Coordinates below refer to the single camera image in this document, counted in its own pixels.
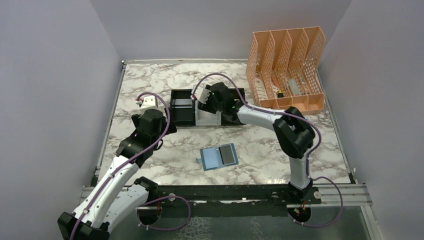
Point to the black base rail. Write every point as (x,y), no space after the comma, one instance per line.
(215,201)

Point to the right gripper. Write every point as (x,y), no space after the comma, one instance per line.
(206,106)

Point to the white magnetic stripe card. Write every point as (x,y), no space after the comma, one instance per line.
(182,103)

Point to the yellow tipped marker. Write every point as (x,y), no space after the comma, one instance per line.
(279,94)

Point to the white labelled box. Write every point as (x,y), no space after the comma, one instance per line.
(260,88)

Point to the orange file organizer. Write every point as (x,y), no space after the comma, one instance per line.
(278,55)

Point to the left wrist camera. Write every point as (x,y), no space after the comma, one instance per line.
(147,103)

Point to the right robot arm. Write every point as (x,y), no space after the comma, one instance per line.
(294,133)

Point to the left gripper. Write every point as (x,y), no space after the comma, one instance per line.
(171,128)

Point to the blue card holder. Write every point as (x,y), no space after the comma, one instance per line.
(210,158)

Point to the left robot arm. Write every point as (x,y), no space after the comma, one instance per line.
(97,216)

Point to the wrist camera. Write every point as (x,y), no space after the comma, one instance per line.
(200,94)
(147,103)

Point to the black white card tray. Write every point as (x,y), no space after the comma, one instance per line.
(193,117)

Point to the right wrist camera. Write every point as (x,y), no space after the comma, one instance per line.
(200,94)

